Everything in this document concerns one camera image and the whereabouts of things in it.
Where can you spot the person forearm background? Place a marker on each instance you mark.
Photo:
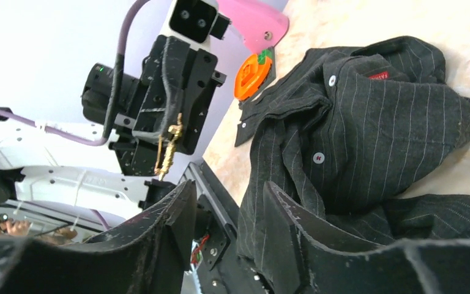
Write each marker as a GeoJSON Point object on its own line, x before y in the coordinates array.
{"type": "Point", "coordinates": [21, 228]}

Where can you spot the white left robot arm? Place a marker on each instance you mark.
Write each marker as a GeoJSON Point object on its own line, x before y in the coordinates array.
{"type": "Point", "coordinates": [69, 164]}

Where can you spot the dark pinstriped garment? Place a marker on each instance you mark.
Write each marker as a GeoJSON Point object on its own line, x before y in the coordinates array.
{"type": "Point", "coordinates": [346, 132]}

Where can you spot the gold brooch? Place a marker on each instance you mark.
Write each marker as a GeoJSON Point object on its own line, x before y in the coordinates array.
{"type": "Point", "coordinates": [165, 155]}

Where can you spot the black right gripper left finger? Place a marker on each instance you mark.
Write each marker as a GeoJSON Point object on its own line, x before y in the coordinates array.
{"type": "Point", "coordinates": [148, 253]}

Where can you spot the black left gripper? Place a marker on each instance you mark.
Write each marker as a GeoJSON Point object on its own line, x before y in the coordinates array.
{"type": "Point", "coordinates": [175, 79]}

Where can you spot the pink toy ramp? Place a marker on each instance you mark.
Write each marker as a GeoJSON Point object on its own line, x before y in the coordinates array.
{"type": "Point", "coordinates": [260, 25]}

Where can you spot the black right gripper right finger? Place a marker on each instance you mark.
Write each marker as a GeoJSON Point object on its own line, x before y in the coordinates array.
{"type": "Point", "coordinates": [306, 254]}

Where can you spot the orange curved toy track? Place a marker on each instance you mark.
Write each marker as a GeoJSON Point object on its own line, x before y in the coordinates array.
{"type": "Point", "coordinates": [252, 74]}

